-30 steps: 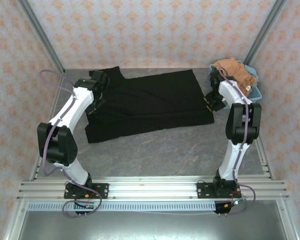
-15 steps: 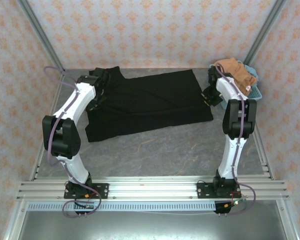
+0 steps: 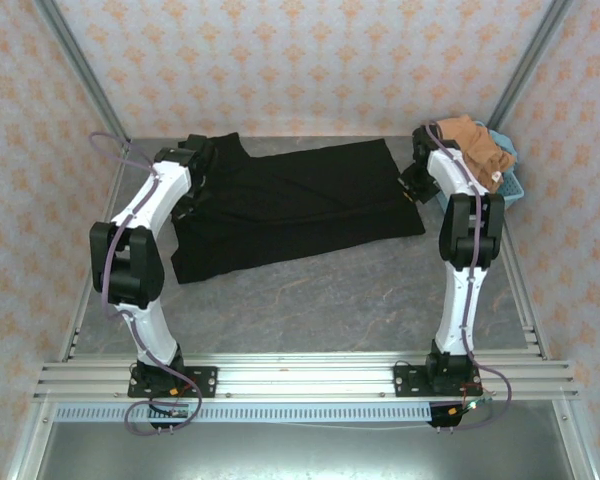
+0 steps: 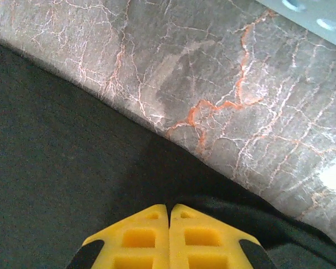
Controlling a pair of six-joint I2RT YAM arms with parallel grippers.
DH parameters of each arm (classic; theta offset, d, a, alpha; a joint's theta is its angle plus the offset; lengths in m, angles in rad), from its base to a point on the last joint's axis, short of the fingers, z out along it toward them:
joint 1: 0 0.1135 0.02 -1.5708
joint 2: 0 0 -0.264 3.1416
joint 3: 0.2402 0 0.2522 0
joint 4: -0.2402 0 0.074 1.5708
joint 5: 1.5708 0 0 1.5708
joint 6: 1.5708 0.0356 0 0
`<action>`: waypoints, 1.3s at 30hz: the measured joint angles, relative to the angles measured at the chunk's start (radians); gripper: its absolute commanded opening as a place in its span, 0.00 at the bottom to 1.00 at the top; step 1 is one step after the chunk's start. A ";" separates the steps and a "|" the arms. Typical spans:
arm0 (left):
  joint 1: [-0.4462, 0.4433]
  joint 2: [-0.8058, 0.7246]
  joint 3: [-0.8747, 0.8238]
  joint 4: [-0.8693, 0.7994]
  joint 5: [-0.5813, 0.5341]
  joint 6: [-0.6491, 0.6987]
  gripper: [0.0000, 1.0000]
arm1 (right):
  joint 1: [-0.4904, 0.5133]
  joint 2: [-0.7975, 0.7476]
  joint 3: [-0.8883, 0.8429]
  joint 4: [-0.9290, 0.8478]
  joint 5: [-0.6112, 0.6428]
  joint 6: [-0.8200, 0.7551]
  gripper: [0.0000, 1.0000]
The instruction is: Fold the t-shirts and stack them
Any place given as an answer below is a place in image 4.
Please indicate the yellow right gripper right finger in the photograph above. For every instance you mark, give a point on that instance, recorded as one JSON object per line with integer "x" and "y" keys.
{"x": 201, "y": 238}

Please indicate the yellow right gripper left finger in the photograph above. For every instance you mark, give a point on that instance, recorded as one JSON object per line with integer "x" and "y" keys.
{"x": 140, "y": 238}

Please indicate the black t-shirt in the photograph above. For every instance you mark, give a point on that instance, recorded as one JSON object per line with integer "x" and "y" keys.
{"x": 58, "y": 140}

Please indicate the light blue plastic basket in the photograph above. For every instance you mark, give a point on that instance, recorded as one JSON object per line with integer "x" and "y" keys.
{"x": 310, "y": 16}

